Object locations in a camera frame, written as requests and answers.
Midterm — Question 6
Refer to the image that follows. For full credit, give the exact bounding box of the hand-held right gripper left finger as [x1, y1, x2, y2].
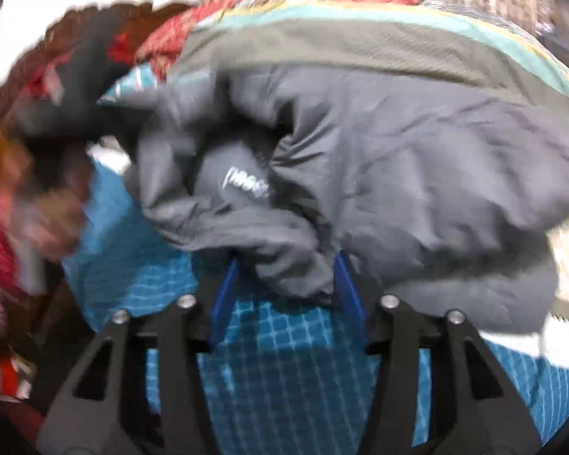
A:
[42, 257, 242, 455]

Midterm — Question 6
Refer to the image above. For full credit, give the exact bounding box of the red white packet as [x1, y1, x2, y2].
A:
[0, 355, 36, 405]

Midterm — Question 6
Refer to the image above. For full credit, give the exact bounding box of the red floral quilt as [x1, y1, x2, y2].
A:
[108, 0, 424, 79]

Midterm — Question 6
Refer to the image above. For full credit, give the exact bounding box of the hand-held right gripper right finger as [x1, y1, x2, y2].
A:
[333, 250, 535, 455]

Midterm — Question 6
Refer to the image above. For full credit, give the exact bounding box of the red pink patterned cloth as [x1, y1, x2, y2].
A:
[0, 193, 46, 325]

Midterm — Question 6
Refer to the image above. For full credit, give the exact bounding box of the striped patterned bed blanket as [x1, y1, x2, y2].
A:
[61, 0, 569, 455]

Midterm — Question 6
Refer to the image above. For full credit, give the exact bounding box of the teal patterned pillow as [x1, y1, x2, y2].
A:
[97, 65, 159, 107]

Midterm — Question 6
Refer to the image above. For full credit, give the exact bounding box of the grey puffer jacket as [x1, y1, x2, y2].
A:
[123, 61, 569, 338]

